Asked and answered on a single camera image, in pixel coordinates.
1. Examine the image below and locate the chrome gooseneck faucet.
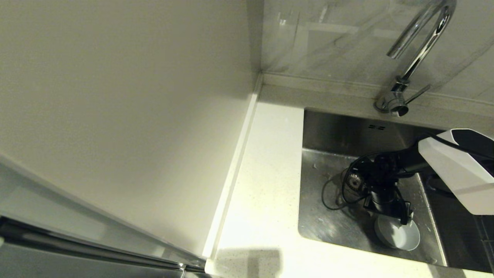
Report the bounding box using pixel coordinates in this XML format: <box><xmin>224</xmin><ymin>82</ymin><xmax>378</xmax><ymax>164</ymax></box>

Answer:
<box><xmin>374</xmin><ymin>0</ymin><xmax>457</xmax><ymax>117</ymax></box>

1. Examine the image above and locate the stainless steel sink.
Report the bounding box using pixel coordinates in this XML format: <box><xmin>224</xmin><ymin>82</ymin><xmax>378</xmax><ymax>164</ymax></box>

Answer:
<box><xmin>297</xmin><ymin>108</ymin><xmax>494</xmax><ymax>273</ymax></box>

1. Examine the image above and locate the round metal drain strainer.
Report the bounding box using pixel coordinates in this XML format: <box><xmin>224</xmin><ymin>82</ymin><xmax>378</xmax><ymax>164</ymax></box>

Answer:
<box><xmin>345</xmin><ymin>172</ymin><xmax>367</xmax><ymax>193</ymax></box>

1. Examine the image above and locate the white edge trim strip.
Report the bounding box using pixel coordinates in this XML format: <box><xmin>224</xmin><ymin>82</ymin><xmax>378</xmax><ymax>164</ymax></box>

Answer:
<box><xmin>201</xmin><ymin>73</ymin><xmax>264</xmax><ymax>259</ymax></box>

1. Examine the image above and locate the tall white cabinet panel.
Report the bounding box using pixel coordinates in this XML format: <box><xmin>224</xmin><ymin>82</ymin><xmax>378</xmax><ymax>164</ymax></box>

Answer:
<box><xmin>0</xmin><ymin>0</ymin><xmax>263</xmax><ymax>258</ymax></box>

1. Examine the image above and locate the grey glossy appliance door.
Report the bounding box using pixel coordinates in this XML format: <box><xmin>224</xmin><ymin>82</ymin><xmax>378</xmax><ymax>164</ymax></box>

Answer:
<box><xmin>0</xmin><ymin>154</ymin><xmax>207</xmax><ymax>278</ymax></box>

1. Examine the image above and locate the steel appliance handle bar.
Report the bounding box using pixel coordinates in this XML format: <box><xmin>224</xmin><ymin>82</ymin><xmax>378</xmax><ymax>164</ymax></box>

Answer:
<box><xmin>0</xmin><ymin>216</ymin><xmax>206</xmax><ymax>274</ymax></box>

